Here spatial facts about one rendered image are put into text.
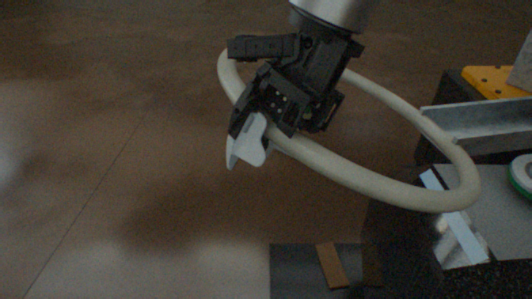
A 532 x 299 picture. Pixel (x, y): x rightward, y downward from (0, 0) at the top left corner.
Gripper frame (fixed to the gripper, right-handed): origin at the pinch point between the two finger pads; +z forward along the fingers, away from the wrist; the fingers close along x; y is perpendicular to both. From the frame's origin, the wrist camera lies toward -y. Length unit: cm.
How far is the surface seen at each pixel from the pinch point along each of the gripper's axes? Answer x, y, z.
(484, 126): 56, 16, -10
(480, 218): 66, 29, 12
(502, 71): 182, -4, -16
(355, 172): 3.0, 13.2, -7.2
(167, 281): 43, -45, 126
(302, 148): -0.1, 7.3, -6.9
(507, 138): 48, 21, -11
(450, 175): 77, 16, 10
